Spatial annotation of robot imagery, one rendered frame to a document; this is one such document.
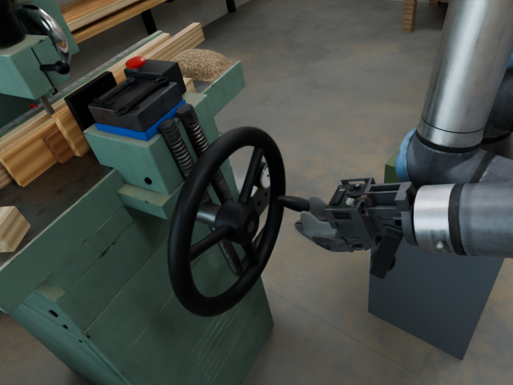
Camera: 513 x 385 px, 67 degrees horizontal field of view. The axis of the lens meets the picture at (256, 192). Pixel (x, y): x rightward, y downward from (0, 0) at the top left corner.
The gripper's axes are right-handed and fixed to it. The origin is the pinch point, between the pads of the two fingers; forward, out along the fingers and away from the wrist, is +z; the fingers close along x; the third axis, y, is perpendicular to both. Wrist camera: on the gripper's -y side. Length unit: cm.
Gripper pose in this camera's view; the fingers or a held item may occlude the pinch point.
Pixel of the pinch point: (303, 228)
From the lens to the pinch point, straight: 67.0
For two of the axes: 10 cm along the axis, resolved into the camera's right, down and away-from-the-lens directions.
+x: -4.8, 6.5, -5.9
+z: -7.5, 0.4, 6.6
